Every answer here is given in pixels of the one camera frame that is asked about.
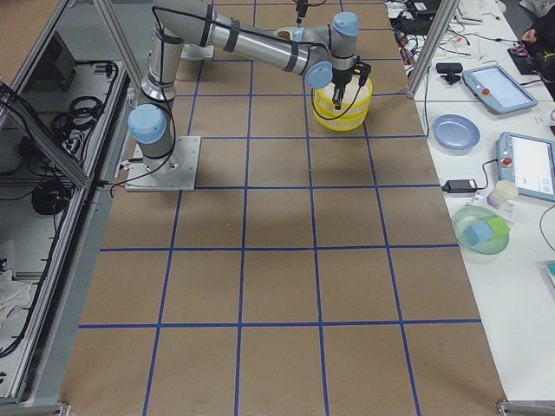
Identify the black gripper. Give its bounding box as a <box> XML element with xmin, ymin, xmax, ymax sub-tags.
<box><xmin>332</xmin><ymin>58</ymin><xmax>372</xmax><ymax>110</ymax></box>

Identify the yellow steamer basket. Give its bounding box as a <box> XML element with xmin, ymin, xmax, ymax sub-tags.
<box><xmin>312</xmin><ymin>105</ymin><xmax>369</xmax><ymax>132</ymax></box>
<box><xmin>314</xmin><ymin>76</ymin><xmax>374</xmax><ymax>117</ymax></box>

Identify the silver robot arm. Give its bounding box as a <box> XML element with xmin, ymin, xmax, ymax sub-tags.
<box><xmin>127</xmin><ymin>1</ymin><xmax>371</xmax><ymax>178</ymax></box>

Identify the light green plate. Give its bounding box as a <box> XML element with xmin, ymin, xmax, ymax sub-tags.
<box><xmin>273</xmin><ymin>27</ymin><xmax>303</xmax><ymax>42</ymax></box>

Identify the black webcam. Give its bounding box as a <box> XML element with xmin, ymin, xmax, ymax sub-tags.
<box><xmin>435</xmin><ymin>62</ymin><xmax>463</xmax><ymax>85</ymax></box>

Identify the blue plate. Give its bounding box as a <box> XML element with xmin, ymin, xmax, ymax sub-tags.
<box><xmin>432</xmin><ymin>114</ymin><xmax>480</xmax><ymax>155</ymax></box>

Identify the black power adapter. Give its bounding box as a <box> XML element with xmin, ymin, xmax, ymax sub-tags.
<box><xmin>441</xmin><ymin>179</ymin><xmax>479</xmax><ymax>194</ymax></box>

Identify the teach pendant far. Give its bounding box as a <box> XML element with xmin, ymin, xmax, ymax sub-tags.
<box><xmin>461</xmin><ymin>65</ymin><xmax>538</xmax><ymax>114</ymax></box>

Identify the teach pendant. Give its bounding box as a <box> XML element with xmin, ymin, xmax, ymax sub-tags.
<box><xmin>461</xmin><ymin>65</ymin><xmax>538</xmax><ymax>114</ymax></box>
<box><xmin>496</xmin><ymin>132</ymin><xmax>554</xmax><ymax>201</ymax></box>

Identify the paper cup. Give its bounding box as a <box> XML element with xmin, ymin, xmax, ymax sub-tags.
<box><xmin>486</xmin><ymin>180</ymin><xmax>519</xmax><ymax>208</ymax></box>

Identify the teach pendant near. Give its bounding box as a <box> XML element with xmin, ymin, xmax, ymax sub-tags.
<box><xmin>496</xmin><ymin>132</ymin><xmax>554</xmax><ymax>201</ymax></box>

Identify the green bowl with sponges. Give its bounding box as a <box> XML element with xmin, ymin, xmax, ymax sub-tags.
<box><xmin>452</xmin><ymin>205</ymin><xmax>511</xmax><ymax>255</ymax></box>

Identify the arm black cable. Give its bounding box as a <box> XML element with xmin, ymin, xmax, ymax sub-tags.
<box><xmin>310</xmin><ymin>73</ymin><xmax>365</xmax><ymax>121</ymax></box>

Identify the aluminium frame post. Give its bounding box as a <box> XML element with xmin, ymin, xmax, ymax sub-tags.
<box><xmin>406</xmin><ymin>0</ymin><xmax>459</xmax><ymax>98</ymax></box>

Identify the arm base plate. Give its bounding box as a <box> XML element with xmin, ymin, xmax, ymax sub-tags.
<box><xmin>124</xmin><ymin>136</ymin><xmax>201</xmax><ymax>192</ymax></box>

